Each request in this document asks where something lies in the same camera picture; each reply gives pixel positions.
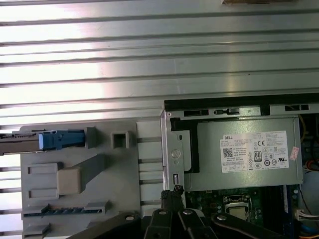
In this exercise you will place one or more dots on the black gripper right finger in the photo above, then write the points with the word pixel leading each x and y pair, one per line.
pixel 194 224

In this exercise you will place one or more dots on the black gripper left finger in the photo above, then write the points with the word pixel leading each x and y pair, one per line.
pixel 157 224

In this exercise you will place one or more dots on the hard disk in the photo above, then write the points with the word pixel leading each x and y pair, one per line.
pixel 59 140

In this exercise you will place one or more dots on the green motherboard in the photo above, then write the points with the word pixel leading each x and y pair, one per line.
pixel 204 199

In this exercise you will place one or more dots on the silver CPU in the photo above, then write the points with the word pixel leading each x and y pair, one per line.
pixel 238 213

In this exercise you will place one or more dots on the CPU socket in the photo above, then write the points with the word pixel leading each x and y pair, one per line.
pixel 235 198

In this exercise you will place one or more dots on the grey parts rack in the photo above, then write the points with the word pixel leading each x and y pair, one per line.
pixel 119 189

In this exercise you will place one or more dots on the grey power supply unit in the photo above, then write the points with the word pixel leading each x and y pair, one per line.
pixel 211 174

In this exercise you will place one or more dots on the black PC case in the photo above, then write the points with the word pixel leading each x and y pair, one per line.
pixel 174 139

